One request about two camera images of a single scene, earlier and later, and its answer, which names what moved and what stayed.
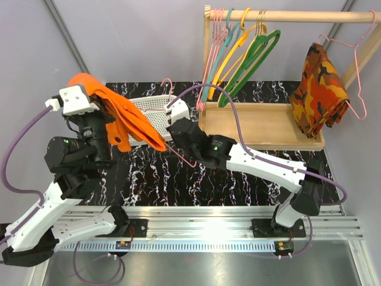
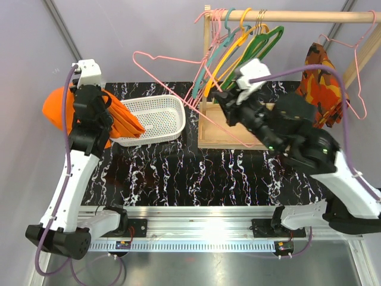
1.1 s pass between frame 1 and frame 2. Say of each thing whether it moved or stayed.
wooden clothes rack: stayed
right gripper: moved
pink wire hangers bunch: moved
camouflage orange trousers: stayed
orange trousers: moved
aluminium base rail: stayed
